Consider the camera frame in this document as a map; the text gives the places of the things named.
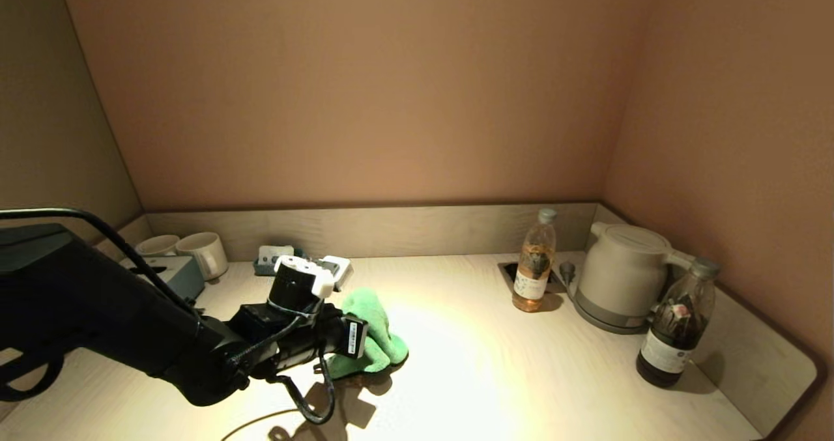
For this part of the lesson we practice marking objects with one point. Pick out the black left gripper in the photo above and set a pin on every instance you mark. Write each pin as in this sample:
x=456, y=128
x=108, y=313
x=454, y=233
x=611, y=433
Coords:
x=293, y=337

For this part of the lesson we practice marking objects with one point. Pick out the green microfibre cloth black edge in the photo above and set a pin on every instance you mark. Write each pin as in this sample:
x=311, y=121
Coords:
x=378, y=337

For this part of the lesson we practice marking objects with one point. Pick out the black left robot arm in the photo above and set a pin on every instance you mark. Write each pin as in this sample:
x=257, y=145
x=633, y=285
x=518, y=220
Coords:
x=78, y=304

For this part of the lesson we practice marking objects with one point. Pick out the small blue sachet tray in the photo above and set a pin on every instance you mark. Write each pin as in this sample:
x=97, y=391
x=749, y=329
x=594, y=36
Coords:
x=262, y=270

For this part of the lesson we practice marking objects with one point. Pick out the white sachet packets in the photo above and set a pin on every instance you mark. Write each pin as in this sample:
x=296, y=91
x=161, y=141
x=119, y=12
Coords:
x=267, y=253

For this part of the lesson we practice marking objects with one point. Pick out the blue-grey tissue box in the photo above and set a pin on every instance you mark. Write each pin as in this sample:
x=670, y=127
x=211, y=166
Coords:
x=179, y=275

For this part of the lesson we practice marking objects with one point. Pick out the long wooden desk upstand panel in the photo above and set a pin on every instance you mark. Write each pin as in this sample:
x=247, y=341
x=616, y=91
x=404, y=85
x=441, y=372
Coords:
x=391, y=229

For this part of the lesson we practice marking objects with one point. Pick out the cream ceramic mug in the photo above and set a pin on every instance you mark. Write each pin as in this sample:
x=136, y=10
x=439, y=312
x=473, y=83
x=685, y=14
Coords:
x=156, y=244

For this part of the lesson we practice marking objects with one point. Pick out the wooden desk side panel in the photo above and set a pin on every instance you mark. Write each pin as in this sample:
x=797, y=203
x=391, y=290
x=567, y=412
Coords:
x=127, y=232

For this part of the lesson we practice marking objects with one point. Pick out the black recessed power socket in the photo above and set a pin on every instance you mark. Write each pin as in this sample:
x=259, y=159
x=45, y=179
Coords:
x=511, y=273

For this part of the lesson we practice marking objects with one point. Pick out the light amber tea bottle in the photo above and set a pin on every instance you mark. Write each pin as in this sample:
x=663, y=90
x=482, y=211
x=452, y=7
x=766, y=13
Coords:
x=533, y=278

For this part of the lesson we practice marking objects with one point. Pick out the grey kettle plug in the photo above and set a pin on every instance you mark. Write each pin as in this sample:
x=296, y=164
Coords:
x=567, y=271

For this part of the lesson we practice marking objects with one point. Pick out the grey kettle base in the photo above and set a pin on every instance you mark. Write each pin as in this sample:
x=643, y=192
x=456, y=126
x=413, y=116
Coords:
x=603, y=320

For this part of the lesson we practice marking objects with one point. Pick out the cream electric kettle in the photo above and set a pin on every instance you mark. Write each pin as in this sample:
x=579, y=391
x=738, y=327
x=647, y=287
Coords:
x=619, y=271

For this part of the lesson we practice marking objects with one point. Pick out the dark tea bottle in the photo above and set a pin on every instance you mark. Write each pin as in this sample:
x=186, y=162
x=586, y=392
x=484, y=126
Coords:
x=674, y=337

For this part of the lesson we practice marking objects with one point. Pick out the wooden side panel rounded corner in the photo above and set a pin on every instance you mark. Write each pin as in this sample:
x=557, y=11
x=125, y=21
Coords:
x=756, y=343

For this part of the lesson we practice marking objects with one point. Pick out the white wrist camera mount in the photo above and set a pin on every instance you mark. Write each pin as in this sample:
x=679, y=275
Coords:
x=306, y=271

